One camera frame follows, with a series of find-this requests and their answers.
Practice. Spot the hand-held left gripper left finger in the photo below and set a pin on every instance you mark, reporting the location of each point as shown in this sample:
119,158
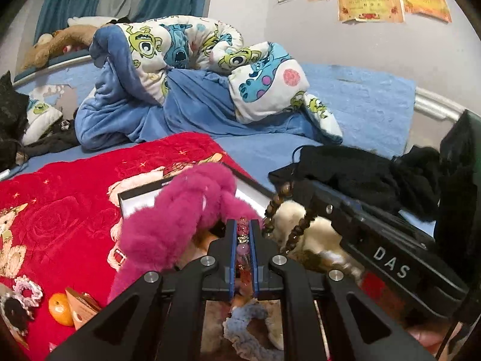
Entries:
233,267

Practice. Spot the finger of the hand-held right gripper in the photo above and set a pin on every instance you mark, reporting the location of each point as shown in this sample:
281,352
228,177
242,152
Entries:
319,203

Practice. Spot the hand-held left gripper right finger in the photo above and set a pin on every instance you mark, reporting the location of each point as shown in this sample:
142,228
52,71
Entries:
254,267

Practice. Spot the white plush toy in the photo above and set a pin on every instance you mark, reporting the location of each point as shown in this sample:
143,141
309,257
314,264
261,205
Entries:
323,233

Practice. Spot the magenta plush toy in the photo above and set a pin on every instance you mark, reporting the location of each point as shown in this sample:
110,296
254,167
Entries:
176,225

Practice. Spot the person's right hand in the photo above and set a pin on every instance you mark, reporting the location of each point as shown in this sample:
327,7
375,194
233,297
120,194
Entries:
426,340

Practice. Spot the black knitted clothing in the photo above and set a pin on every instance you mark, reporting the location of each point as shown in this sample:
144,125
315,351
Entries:
345,173

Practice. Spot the blue scrunchie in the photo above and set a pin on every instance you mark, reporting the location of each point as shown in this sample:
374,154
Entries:
240,323

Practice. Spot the blue bed sheet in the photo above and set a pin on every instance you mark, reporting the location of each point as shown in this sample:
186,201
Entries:
368,97

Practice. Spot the small brown card box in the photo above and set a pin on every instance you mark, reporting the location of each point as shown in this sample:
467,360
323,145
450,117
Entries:
80,304

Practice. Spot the tangerine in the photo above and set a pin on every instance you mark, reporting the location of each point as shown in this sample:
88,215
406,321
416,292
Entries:
60,308

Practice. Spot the cartoon monster printed blanket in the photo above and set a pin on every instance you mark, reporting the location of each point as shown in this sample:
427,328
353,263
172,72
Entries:
180,41

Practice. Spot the white lace scrunchie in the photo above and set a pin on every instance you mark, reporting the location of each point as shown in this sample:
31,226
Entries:
18,287

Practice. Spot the black clothes pile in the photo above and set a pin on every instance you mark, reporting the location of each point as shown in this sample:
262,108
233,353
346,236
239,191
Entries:
52,144

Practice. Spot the brown scrunchie with white trim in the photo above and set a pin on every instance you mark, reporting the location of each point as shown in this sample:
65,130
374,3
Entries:
15,312

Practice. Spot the small cartoon print pillow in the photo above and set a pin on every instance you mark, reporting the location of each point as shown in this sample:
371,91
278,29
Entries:
37,116

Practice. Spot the black plastic bag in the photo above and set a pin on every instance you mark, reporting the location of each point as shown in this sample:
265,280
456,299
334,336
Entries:
11,120

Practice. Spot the white plush pillow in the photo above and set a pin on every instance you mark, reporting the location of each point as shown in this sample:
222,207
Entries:
94,20

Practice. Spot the brown plush dog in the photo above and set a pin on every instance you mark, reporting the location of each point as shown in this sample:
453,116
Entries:
64,39

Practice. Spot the white bed frame edge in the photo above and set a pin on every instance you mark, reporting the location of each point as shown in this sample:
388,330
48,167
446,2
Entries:
436,101

